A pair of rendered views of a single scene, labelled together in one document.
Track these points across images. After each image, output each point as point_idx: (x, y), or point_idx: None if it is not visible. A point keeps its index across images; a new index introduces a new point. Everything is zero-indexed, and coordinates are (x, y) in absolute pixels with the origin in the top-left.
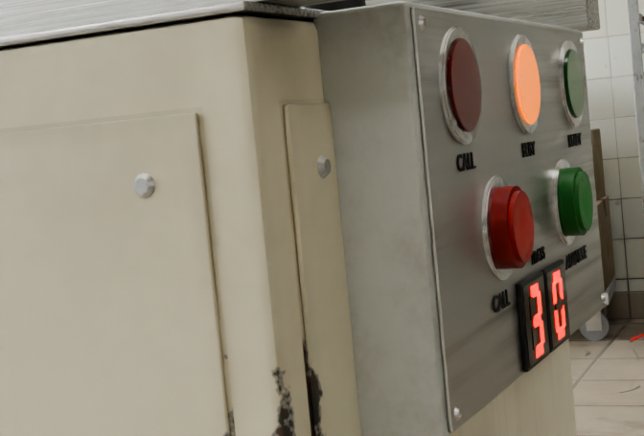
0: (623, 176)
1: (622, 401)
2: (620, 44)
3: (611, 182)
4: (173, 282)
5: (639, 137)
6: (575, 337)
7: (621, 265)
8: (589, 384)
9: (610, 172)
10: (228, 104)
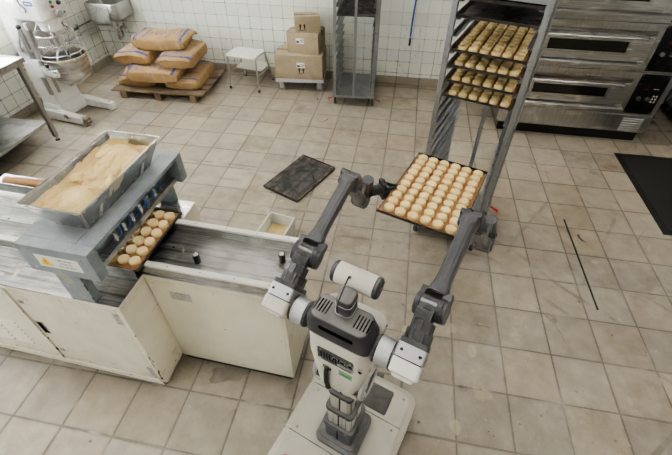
0: (330, 39)
1: (323, 125)
2: None
3: (327, 40)
4: None
5: (333, 49)
6: (314, 88)
7: (328, 64)
8: (316, 116)
9: (327, 37)
10: None
